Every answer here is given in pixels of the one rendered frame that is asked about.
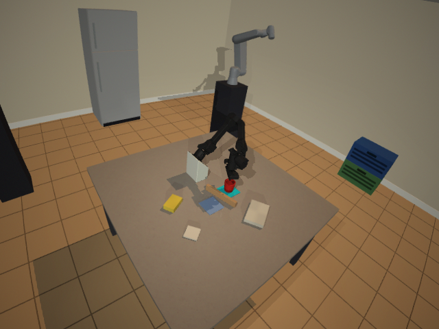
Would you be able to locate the beige flat square pad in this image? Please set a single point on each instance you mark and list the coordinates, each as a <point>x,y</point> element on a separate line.
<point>192,233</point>

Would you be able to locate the brown wooden beam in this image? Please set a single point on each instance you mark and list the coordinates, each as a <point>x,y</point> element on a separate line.
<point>221,195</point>

